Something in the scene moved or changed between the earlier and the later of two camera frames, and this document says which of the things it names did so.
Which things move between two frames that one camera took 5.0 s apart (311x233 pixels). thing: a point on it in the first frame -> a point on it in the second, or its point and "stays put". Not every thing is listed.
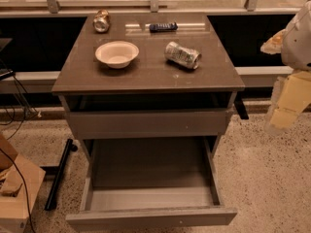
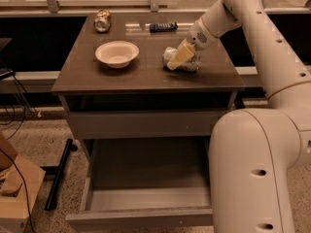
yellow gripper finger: [293, 98] -> [181, 55]
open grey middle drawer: [151, 183] stays put
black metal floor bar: [62, 168] stays put
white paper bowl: [118, 54] stays put
